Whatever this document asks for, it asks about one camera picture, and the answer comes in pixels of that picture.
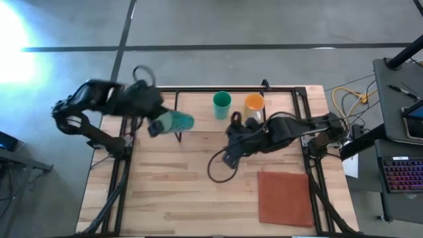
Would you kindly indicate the dark box with blue light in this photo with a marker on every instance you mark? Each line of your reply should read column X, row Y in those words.
column 7, row 142

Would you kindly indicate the black tablet device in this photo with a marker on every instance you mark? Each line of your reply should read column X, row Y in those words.
column 413, row 124

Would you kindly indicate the grey metal stand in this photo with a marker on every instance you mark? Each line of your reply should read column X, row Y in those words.
column 23, row 160

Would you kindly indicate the white paper sheet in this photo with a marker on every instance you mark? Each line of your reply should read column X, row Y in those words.
column 351, row 167

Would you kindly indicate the grey side desk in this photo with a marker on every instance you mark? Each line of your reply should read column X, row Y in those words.
column 393, row 109

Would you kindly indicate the black pen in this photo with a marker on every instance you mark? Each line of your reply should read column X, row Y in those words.
column 402, row 91

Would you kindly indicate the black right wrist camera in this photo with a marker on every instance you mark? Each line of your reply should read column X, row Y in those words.
column 231, row 161

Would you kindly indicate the black diagonal bar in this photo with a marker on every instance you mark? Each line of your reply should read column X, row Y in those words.
column 361, row 143

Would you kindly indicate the black aluminium table frame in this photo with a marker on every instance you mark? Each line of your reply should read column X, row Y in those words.
column 297, row 96

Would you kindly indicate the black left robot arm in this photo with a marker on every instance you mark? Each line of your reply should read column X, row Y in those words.
column 97, row 96

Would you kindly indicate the small green plastic cup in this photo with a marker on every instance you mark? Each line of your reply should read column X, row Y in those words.
column 221, row 106

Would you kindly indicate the backlit black keyboard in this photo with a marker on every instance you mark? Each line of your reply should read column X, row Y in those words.
column 401, row 175

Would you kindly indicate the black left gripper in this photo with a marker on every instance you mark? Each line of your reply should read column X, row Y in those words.
column 146, row 99

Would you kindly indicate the teal ribbed glass tumbler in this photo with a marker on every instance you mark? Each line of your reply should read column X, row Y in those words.
column 177, row 122

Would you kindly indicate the dark grey keyboard desk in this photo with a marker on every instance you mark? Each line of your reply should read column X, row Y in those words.
column 401, row 206

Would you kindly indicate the rust orange cloth mat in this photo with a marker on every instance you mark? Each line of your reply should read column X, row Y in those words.
column 284, row 198

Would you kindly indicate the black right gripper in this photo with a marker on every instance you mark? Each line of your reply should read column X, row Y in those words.
column 246, row 139

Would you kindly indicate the wooden shelf black metal legs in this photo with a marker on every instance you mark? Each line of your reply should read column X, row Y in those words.
column 205, row 109

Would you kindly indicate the black round pole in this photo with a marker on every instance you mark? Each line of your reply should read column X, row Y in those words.
column 404, row 54

